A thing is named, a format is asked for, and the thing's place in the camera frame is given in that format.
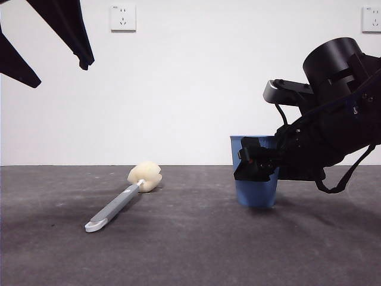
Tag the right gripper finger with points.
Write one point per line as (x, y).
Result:
(256, 169)

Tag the white wall power socket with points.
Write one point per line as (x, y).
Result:
(372, 19)
(123, 18)

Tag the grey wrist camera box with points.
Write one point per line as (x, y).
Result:
(279, 90)

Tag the blue ribbed plastic cup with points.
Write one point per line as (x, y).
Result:
(256, 193)

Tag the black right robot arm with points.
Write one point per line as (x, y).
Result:
(330, 65)

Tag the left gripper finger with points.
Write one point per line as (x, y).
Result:
(68, 26)
(12, 59)

